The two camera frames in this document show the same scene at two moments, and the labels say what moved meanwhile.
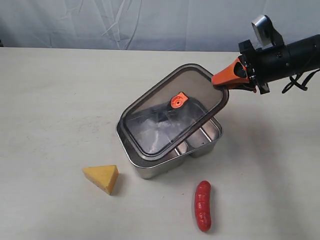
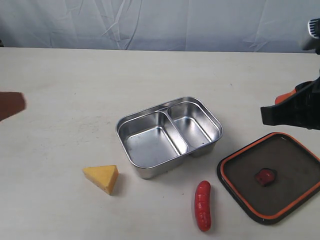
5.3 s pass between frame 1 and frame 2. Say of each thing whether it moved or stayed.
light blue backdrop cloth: stayed
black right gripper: moved
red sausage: stayed
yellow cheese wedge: stayed
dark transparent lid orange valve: moved
